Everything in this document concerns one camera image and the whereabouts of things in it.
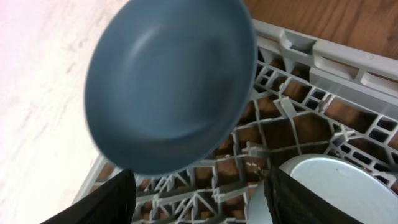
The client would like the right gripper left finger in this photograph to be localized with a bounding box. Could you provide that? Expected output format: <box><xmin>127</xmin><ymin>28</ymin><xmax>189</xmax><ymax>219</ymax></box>
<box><xmin>43</xmin><ymin>169</ymin><xmax>136</xmax><ymax>224</ymax></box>

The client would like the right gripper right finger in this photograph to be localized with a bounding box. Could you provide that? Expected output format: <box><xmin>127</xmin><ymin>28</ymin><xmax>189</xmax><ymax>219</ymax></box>
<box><xmin>264</xmin><ymin>167</ymin><xmax>361</xmax><ymax>224</ymax></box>

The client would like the light blue bowl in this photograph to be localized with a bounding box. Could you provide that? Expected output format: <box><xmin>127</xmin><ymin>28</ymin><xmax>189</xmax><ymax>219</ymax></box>
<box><xmin>248</xmin><ymin>154</ymin><xmax>397</xmax><ymax>223</ymax></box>

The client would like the dark blue plate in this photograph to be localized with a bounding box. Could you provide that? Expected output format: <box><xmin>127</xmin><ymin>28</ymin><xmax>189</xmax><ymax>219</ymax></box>
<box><xmin>85</xmin><ymin>0</ymin><xmax>257</xmax><ymax>177</ymax></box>

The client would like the grey plastic dishwasher rack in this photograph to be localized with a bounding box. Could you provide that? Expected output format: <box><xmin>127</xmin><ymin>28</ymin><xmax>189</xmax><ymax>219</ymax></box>
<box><xmin>72</xmin><ymin>18</ymin><xmax>398</xmax><ymax>224</ymax></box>

